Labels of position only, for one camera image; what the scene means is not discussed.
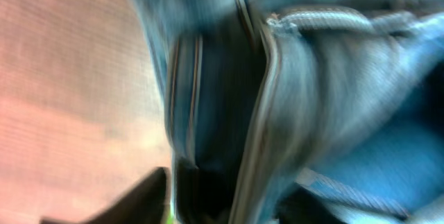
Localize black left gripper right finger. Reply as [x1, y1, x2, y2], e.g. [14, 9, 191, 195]
[275, 187, 345, 224]

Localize blue denim jeans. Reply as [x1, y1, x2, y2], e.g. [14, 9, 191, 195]
[133, 0, 443, 223]

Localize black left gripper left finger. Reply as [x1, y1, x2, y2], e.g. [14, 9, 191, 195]
[40, 167, 168, 224]

